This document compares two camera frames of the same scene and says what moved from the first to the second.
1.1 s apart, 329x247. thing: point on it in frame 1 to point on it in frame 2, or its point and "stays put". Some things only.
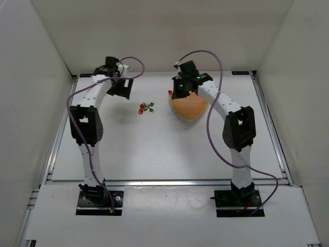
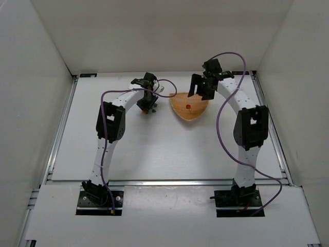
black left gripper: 121,89 to 145,104
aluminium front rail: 169,182 stays put
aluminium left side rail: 48,171 stays put
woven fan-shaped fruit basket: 188,107 stays put
